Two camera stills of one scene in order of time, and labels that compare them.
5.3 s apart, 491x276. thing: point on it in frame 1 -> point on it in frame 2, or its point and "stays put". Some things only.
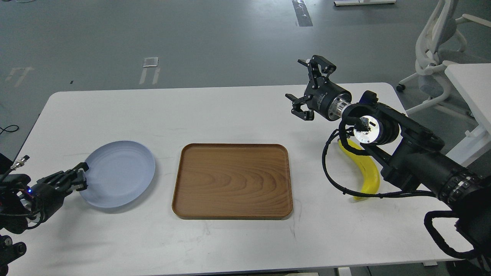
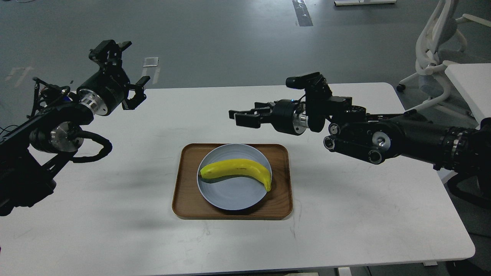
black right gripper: x=328 y=100 -> x=285 y=115
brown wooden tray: x=233 y=181 stays put
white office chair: x=440 y=30 stays put
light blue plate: x=117 y=172 -> x=233 y=192
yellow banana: x=369 y=169 -> x=238 y=166
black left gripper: x=45 y=199 -> x=104 y=92
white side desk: x=472 y=82 stays put
